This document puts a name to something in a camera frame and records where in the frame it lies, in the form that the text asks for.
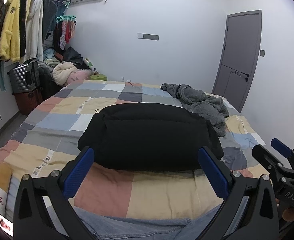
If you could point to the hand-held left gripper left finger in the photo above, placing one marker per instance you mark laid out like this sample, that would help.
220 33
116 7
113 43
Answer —
78 172

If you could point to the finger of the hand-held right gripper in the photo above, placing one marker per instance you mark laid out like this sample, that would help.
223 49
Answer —
281 146
264 156

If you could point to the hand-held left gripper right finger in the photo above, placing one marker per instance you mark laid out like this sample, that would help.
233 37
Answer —
213 173

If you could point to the black puffer jacket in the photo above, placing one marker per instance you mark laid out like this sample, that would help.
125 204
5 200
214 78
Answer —
149 135

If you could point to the black clothes heap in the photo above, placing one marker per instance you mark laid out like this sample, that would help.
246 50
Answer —
73 57

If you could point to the light blue clothes pile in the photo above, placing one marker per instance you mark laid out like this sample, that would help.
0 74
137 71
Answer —
49 56

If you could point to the person's right hand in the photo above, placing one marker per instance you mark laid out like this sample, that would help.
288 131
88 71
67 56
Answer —
291 214

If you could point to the patchwork bed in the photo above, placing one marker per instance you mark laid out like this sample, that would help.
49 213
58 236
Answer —
149 192

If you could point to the grey fleece robe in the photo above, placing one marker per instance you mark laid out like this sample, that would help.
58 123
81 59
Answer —
204 105

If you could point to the person's blue jeans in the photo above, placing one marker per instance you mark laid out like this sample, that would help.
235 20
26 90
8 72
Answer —
137 227

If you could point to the red suitcase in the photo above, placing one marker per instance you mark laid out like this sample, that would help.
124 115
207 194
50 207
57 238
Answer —
26 101

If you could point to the pink blanket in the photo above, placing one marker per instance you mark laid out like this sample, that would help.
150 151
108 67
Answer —
80 75

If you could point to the green round box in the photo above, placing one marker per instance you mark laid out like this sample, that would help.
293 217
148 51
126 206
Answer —
98 77

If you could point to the black bag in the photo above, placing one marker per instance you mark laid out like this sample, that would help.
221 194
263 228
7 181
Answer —
45 80

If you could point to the cream plush blanket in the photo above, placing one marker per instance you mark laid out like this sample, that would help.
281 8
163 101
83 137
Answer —
62 73

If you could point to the grey door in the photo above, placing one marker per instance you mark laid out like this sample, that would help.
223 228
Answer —
239 50

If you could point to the white green bottle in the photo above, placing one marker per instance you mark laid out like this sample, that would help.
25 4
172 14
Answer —
88 62

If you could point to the silver suitcase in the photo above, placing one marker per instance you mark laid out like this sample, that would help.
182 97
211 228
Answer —
19 77

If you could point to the small hanging laundry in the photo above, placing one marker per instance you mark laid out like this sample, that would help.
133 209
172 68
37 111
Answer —
67 33

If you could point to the white hoodie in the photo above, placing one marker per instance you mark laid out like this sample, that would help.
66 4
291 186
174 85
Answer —
34 35

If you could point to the black hanging garment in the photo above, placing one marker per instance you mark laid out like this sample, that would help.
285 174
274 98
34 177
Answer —
23 30

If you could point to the green clip hanger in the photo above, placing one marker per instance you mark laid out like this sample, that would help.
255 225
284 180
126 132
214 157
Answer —
67 18

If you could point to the yellow fleece jacket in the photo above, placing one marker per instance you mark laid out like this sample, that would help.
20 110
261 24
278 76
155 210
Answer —
9 30

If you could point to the dark grey hanging garment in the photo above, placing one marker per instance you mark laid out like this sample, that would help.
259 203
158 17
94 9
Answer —
48 15

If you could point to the dark blue hanging garment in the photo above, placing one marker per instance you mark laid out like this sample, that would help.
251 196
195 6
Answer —
60 7

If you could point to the grey wall switch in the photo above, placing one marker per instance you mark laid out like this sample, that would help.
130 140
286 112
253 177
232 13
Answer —
262 53

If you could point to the grey wall panel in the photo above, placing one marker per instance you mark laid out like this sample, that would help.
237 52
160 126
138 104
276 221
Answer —
150 36

